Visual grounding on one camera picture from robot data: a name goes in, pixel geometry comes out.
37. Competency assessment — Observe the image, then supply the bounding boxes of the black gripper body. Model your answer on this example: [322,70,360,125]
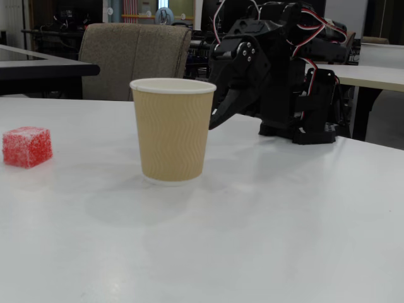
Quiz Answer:
[209,33,244,83]

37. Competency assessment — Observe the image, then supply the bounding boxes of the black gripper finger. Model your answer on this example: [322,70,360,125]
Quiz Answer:
[213,81,230,110]
[208,37,271,131]

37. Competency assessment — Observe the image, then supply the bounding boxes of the red sugar-coated cube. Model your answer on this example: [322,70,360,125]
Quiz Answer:
[2,126,54,169]

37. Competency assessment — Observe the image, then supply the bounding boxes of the beige paper cup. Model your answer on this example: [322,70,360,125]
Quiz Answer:
[129,78,218,187]

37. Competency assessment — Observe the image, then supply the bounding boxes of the blue round object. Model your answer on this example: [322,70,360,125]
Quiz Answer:
[154,8,174,25]

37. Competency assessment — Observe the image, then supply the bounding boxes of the large beige fabric chair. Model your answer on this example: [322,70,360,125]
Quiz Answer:
[78,22,193,102]

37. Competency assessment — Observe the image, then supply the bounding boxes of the white table with dark leg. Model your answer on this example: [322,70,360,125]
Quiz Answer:
[304,64,404,142]

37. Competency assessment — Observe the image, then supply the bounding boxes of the white partition panel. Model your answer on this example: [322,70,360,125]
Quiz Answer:
[359,42,404,67]

